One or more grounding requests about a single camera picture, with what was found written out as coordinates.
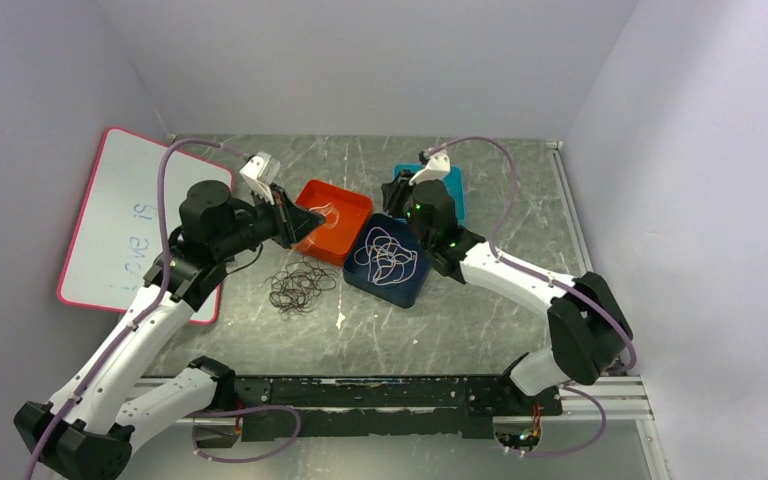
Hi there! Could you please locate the orange plastic bin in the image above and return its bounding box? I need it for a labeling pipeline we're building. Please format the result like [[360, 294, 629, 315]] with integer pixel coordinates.
[[295, 179, 374, 267]]

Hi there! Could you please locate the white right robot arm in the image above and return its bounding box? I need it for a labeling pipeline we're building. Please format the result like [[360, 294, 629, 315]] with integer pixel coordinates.
[[381, 171, 633, 414]]

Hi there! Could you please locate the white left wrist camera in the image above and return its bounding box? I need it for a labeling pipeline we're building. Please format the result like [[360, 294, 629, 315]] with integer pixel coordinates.
[[240, 152, 281, 205]]

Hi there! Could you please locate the teal plastic bin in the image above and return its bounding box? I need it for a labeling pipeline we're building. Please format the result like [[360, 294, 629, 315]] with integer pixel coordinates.
[[393, 163, 467, 224]]

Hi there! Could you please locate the dark blue plastic bin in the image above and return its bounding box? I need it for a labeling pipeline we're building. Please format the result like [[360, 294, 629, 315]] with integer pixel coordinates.
[[342, 213, 431, 309]]

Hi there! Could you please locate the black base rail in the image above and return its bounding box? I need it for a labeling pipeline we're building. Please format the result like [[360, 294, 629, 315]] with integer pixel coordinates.
[[171, 374, 564, 444]]

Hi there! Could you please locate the pink-framed whiteboard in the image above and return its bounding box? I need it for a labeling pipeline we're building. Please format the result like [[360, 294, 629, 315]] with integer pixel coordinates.
[[56, 127, 236, 326]]

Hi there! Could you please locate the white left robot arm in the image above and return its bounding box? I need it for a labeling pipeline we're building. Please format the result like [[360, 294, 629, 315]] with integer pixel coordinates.
[[14, 180, 325, 479]]

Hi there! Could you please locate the brown cable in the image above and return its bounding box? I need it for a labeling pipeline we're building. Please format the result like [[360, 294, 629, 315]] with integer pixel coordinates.
[[265, 259, 340, 318]]

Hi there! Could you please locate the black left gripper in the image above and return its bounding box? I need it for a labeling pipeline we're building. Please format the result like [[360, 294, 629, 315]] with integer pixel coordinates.
[[214, 181, 326, 259]]

